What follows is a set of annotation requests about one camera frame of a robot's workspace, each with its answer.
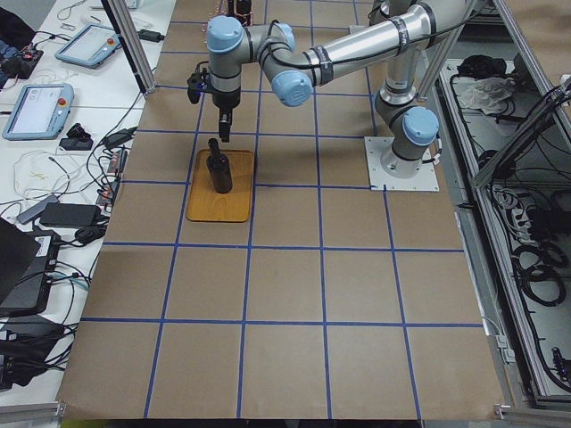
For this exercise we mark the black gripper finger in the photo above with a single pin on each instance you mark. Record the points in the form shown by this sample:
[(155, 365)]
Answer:
[(225, 124)]

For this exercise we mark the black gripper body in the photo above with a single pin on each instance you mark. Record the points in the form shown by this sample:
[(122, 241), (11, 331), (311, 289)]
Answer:
[(226, 100)]

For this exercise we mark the dark wine bottle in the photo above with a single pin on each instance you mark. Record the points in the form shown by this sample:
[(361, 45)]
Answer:
[(241, 10), (218, 165)]

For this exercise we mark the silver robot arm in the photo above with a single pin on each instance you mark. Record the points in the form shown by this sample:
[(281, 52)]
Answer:
[(410, 28)]

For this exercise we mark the wooden tray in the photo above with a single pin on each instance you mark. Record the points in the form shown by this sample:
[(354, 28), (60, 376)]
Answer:
[(205, 204)]

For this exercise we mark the black power adapter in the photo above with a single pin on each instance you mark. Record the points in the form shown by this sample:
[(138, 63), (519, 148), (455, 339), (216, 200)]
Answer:
[(150, 35)]

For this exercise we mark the blue teach pendant far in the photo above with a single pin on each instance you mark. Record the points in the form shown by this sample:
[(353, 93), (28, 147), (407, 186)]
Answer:
[(91, 47)]

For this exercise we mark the blue teach pendant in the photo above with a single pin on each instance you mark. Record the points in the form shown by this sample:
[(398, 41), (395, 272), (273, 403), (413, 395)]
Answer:
[(91, 47), (40, 112)]

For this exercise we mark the blue teach pendant near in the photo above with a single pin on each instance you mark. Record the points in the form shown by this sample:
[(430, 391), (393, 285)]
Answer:
[(40, 112)]

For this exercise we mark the black power brick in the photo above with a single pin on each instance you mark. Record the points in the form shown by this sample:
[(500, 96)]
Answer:
[(69, 215)]

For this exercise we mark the black laptop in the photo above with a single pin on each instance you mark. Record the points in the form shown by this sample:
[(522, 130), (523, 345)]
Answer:
[(27, 260)]

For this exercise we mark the copper wire bottle basket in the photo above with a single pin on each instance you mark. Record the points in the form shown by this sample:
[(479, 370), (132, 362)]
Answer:
[(223, 13)]

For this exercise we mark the aluminium frame post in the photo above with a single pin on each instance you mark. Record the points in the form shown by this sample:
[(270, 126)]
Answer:
[(124, 27)]

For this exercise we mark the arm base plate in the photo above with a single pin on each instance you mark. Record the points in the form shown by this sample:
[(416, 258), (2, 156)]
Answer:
[(387, 172)]

